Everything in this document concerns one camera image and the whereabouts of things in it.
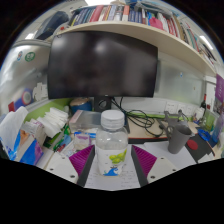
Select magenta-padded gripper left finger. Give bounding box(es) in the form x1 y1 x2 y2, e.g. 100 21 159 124
44 144 96 188

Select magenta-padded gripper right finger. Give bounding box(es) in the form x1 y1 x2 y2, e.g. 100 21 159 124
130 144 179 188

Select clear plastic water bottle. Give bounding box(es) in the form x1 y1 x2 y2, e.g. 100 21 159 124
95 109 129 178

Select white paper sheet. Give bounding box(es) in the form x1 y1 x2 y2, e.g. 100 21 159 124
83 141 199 192

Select grey cup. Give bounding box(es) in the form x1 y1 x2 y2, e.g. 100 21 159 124
167 124 193 155

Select grey metal laptop stand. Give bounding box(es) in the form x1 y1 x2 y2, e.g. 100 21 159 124
158 109 189 134

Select colourful tissue pack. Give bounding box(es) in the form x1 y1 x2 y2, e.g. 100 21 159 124
0 106 44 167

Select black desk mat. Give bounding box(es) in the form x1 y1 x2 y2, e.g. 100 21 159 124
184 133 218 164

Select green glass cup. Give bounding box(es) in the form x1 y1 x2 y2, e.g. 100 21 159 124
203 109 216 133

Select purple drink bottle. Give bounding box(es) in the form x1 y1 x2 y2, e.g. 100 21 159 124
213 113 224 148

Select dark wine bottle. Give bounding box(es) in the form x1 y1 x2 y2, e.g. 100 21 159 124
200 93 208 109

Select black computer monitor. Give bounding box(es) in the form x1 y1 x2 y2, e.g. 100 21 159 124
46 30 159 113

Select purple pennant flag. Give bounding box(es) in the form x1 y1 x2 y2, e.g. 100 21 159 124
214 73 224 116

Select wooden shelf with books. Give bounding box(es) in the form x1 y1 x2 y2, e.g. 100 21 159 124
33 0 224 78

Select rectangular ceiling light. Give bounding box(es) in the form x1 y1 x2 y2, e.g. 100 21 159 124
199 34 214 51

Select black cables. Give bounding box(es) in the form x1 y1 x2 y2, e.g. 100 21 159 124
111 97 164 138

